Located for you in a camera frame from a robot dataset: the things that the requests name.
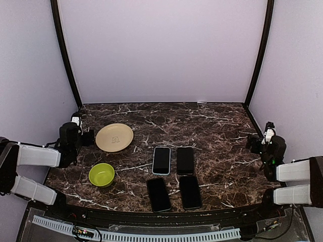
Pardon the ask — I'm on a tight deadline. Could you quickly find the beige round plate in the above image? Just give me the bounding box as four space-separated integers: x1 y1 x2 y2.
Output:
95 123 134 153

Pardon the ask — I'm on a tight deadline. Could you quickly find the black frame post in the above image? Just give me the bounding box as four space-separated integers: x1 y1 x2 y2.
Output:
244 0 275 109
50 0 83 108

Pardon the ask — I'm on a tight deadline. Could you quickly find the white cable duct strip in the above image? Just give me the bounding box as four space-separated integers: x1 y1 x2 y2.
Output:
32 215 242 241

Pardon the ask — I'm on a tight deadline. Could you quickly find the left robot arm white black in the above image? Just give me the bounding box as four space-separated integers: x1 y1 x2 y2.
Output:
1 122 94 220

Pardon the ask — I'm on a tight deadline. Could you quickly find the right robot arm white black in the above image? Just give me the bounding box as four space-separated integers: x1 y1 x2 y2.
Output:
246 135 322 219

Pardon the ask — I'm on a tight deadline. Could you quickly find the black front rail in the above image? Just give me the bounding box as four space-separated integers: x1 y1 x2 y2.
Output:
30 196 298 229

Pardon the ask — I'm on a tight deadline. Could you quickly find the light blue phone case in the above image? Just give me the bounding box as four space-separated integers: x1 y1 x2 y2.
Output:
152 147 172 176

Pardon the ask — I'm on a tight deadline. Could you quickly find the left black frame post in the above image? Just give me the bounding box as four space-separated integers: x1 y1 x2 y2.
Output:
50 0 83 108

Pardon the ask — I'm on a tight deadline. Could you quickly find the right black frame post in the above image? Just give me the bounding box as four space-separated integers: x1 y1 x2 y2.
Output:
244 0 275 109

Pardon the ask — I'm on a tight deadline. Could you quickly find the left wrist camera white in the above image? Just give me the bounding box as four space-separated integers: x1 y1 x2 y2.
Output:
71 112 82 129

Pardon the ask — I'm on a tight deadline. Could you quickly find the green bowl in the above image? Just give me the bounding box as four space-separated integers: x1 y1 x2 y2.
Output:
88 163 115 188

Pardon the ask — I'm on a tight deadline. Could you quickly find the black phone case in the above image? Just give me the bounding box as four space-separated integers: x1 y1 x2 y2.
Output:
146 177 173 213
176 147 195 176

